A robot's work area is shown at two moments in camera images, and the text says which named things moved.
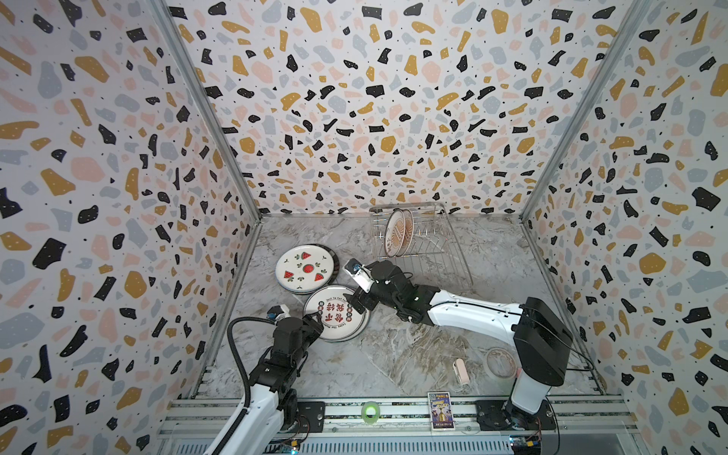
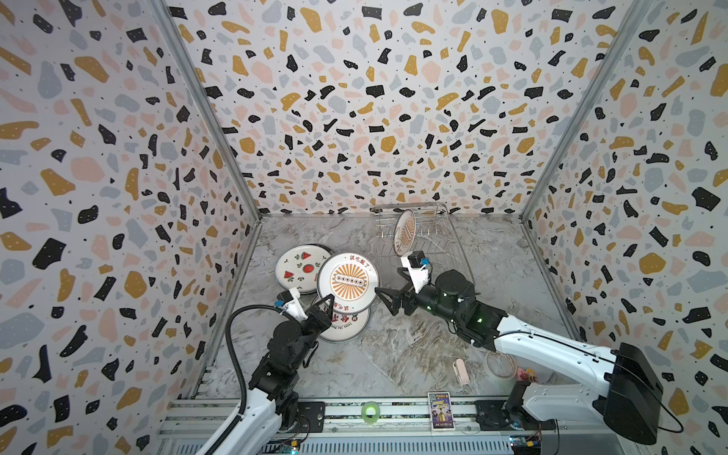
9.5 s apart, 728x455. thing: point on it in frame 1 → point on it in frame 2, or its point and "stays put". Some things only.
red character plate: (339, 318) stays put
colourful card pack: (441, 411) stays put
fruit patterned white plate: (304, 267) stays put
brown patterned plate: (394, 233) → (352, 279)
